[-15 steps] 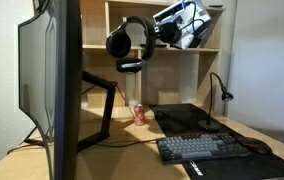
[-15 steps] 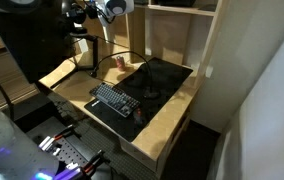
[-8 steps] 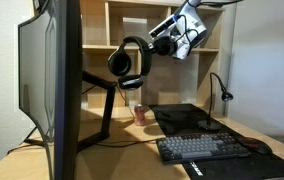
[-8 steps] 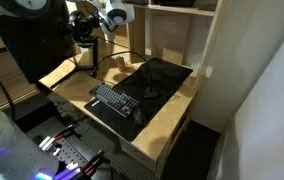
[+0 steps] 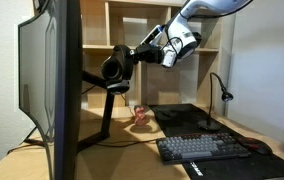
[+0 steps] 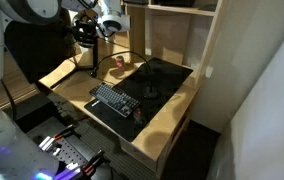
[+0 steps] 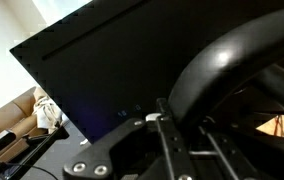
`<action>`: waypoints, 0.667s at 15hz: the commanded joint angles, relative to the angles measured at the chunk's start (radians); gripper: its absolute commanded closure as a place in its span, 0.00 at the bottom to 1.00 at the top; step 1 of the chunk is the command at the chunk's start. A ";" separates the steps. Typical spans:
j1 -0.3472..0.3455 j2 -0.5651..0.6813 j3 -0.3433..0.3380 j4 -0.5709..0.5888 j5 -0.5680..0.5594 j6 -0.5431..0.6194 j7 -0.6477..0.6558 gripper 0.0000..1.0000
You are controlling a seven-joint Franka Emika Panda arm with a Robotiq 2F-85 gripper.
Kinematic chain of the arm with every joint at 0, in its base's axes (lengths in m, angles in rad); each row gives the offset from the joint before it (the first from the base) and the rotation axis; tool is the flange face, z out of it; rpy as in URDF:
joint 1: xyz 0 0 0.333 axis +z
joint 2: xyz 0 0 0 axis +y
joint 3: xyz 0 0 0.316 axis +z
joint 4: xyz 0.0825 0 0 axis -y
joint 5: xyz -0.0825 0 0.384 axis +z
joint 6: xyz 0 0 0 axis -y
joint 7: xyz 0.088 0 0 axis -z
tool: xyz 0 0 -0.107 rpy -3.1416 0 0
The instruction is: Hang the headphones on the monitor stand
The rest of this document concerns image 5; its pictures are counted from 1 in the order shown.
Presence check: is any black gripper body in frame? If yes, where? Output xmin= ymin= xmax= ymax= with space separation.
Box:
xmin=143 ymin=43 xmax=166 ymax=65

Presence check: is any black over-ear headphones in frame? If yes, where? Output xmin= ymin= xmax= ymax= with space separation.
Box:
xmin=100 ymin=44 xmax=137 ymax=96

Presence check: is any black monitor stand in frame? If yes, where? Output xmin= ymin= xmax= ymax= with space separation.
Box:
xmin=23 ymin=69 xmax=117 ymax=154

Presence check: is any curved black monitor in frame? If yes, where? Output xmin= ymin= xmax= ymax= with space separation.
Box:
xmin=17 ymin=0 xmax=84 ymax=180

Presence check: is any wooden shelf unit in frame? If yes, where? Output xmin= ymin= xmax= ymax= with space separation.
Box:
xmin=79 ymin=0 xmax=230 ymax=118

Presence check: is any red soda can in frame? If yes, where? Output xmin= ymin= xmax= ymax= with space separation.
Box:
xmin=133 ymin=104 xmax=148 ymax=127

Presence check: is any black gooseneck desk lamp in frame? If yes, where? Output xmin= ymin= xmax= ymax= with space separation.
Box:
xmin=197 ymin=72 xmax=235 ymax=132

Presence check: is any grey mechanical keyboard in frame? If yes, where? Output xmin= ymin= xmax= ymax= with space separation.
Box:
xmin=155 ymin=132 xmax=252 ymax=165

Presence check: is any black and red mouse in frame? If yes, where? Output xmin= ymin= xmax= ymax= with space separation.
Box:
xmin=237 ymin=136 xmax=273 ymax=156

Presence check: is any black desk mat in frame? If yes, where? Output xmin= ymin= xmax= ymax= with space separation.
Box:
xmin=148 ymin=103 xmax=284 ymax=180

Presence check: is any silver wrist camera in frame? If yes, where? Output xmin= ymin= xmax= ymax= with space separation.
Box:
xmin=139 ymin=24 xmax=165 ymax=46

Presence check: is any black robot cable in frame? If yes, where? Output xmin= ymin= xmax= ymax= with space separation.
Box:
xmin=161 ymin=0 xmax=254 ymax=56

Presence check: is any black thin cable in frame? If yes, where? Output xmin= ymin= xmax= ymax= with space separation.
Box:
xmin=96 ymin=138 xmax=159 ymax=148

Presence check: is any red thin cable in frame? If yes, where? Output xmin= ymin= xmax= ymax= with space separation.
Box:
xmin=6 ymin=139 xmax=47 ymax=156

